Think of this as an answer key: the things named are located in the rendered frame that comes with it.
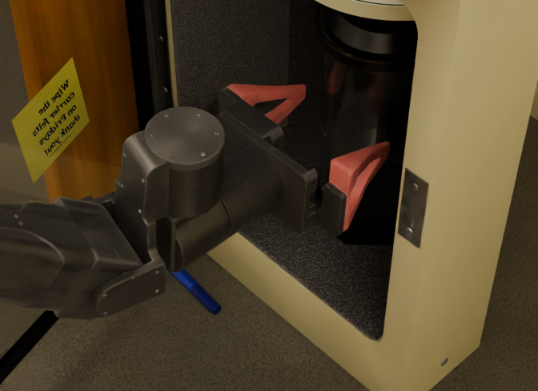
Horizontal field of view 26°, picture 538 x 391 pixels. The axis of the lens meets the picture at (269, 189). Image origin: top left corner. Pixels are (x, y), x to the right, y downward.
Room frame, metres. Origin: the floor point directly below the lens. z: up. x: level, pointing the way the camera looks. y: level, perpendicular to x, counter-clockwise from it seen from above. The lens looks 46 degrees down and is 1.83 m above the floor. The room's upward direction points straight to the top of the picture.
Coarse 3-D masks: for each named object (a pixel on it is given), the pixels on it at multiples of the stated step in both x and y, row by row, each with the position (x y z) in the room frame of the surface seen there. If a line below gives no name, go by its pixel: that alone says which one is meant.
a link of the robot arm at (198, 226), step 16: (224, 208) 0.59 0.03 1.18; (160, 224) 0.57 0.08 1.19; (176, 224) 0.57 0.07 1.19; (192, 224) 0.58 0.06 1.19; (208, 224) 0.58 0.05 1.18; (224, 224) 0.59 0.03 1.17; (160, 240) 0.57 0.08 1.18; (176, 240) 0.56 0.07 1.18; (192, 240) 0.57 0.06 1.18; (208, 240) 0.58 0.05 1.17; (224, 240) 0.59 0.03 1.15; (176, 256) 0.56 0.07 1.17; (192, 256) 0.56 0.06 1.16
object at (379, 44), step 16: (336, 16) 0.74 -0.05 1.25; (352, 16) 0.74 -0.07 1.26; (336, 32) 0.73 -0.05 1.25; (352, 32) 0.72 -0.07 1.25; (368, 32) 0.72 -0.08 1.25; (384, 32) 0.72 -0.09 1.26; (400, 32) 0.72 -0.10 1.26; (416, 32) 0.72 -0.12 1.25; (368, 48) 0.71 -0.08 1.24; (384, 48) 0.71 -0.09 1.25; (400, 48) 0.71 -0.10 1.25
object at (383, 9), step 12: (324, 0) 0.67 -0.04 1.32; (336, 0) 0.67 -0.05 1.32; (348, 0) 0.66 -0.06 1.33; (360, 0) 0.66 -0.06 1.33; (372, 0) 0.66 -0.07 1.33; (384, 0) 0.66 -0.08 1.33; (396, 0) 0.66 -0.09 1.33; (348, 12) 0.66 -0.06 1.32; (360, 12) 0.66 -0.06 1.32; (372, 12) 0.66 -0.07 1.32; (384, 12) 0.65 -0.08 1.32; (396, 12) 0.65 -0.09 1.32; (408, 12) 0.65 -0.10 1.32
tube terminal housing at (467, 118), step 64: (448, 0) 0.58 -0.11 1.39; (512, 0) 0.61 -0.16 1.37; (448, 64) 0.57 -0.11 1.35; (512, 64) 0.62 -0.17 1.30; (448, 128) 0.57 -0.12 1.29; (512, 128) 0.63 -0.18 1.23; (448, 192) 0.58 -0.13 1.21; (512, 192) 0.65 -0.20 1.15; (256, 256) 0.70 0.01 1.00; (448, 256) 0.59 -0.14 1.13; (320, 320) 0.64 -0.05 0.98; (384, 320) 0.59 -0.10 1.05; (448, 320) 0.60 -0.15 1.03; (384, 384) 0.58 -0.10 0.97
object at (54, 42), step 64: (0, 0) 0.65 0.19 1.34; (64, 0) 0.70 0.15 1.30; (0, 64) 0.64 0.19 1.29; (64, 64) 0.69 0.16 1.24; (128, 64) 0.76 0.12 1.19; (0, 128) 0.63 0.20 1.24; (64, 128) 0.68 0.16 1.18; (128, 128) 0.75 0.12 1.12; (0, 192) 0.62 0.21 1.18; (64, 192) 0.67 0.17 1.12; (0, 320) 0.59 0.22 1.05
